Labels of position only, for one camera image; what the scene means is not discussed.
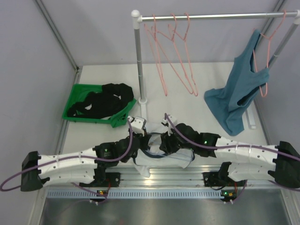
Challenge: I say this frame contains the pink hanger holding teal top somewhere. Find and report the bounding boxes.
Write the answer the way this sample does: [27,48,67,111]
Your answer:
[259,9,286,98]

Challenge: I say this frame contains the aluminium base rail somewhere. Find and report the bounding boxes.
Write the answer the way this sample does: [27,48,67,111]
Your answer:
[37,165,289,188]

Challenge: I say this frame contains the green plastic bin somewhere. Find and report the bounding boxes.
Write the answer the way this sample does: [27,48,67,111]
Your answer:
[61,83,130,123]

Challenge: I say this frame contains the silver clothes rack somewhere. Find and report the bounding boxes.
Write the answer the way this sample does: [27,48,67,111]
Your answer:
[131,10,300,119]

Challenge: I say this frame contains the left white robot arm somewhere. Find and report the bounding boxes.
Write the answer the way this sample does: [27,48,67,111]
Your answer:
[21,134,151,192]

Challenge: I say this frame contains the perforated cable tray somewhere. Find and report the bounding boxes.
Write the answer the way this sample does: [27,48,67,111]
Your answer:
[46,189,236,199]

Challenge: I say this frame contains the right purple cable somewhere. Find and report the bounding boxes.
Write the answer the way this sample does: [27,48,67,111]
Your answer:
[164,113,300,204]

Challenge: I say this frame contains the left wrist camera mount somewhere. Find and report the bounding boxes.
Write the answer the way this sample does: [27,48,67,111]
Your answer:
[127,116,147,136]

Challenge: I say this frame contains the blue hanger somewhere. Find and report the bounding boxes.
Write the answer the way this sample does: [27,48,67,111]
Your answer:
[146,135,195,162]

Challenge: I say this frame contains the white navy-trimmed tank top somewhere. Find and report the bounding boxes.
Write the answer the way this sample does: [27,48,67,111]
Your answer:
[133,123,195,178]

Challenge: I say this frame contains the teal tank top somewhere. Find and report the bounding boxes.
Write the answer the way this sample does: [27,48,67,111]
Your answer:
[204,30,270,136]

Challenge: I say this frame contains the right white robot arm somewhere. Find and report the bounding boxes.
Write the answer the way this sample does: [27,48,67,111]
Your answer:
[159,123,300,189]

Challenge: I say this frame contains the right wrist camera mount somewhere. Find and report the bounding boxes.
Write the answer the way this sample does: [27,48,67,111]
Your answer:
[161,114,178,136]

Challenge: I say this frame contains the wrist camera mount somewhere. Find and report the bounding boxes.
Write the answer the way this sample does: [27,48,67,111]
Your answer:
[127,116,147,136]
[161,114,178,136]

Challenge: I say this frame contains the black garment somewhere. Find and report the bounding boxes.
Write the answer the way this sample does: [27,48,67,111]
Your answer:
[67,82,135,119]

